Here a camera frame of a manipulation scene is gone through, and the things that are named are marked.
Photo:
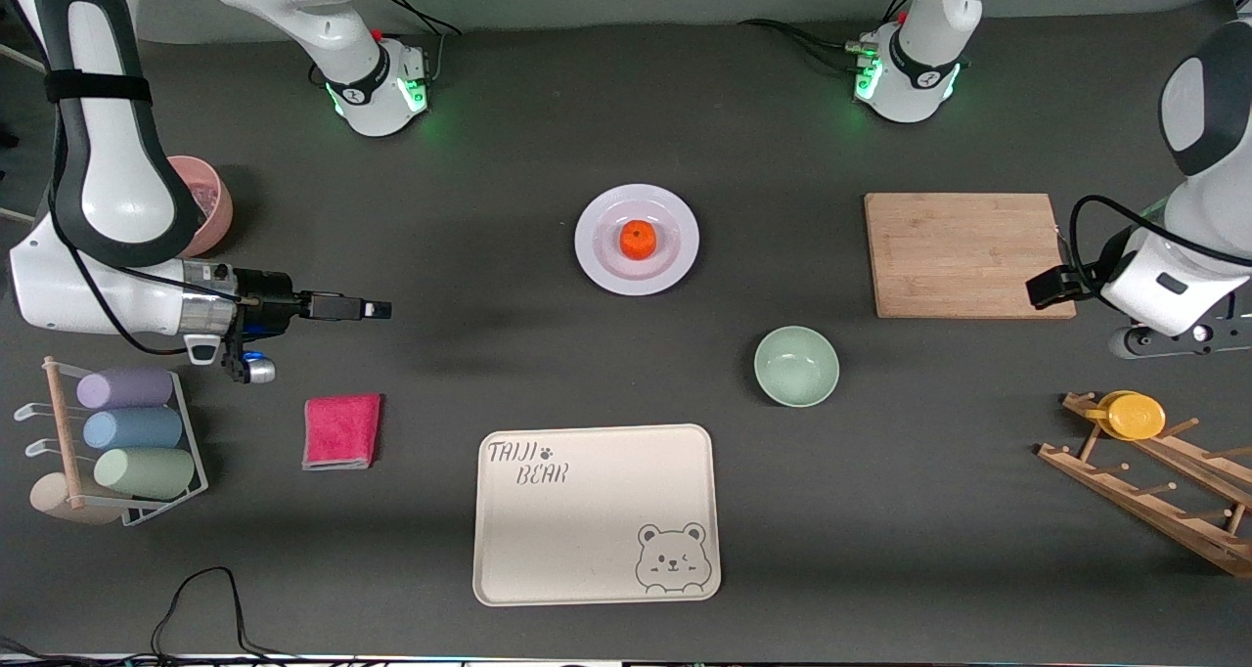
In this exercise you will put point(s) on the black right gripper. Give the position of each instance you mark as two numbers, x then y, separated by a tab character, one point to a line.
266	301

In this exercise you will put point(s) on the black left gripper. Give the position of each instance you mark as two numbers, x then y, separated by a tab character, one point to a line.
1054	287

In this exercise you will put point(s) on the white round plate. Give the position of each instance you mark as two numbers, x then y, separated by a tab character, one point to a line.
597	256

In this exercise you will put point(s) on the orange fruit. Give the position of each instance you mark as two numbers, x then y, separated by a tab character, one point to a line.
638	240

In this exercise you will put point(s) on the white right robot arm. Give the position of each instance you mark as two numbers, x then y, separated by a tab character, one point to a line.
108	178

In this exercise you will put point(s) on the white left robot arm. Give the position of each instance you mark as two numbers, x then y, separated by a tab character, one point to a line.
1193	217

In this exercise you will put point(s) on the wooden cutting board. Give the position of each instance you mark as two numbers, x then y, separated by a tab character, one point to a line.
959	256

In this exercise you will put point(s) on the pink folded cloth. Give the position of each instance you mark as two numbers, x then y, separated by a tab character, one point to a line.
340	430

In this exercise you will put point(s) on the yellow mug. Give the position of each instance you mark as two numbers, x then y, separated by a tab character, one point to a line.
1135	417

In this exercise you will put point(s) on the pink bowl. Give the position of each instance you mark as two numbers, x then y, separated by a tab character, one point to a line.
213	212

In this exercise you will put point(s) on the purple cup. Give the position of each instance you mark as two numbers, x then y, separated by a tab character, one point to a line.
127	388

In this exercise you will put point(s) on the blue cup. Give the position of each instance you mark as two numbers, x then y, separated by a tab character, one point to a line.
132	429

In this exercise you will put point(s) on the wooden peg mug rack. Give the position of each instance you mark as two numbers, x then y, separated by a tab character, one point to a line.
1174	515

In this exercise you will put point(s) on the light green bowl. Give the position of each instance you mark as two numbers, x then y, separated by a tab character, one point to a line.
796	366

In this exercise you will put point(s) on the green cup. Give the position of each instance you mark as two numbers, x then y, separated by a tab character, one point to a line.
145	473

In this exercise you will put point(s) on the cream bear print tray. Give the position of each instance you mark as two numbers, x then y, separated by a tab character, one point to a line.
587	530

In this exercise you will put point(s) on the wooden rack dowel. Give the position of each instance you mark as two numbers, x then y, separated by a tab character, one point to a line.
63	422

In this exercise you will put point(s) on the beige cup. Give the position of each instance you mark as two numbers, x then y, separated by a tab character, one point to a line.
49	501

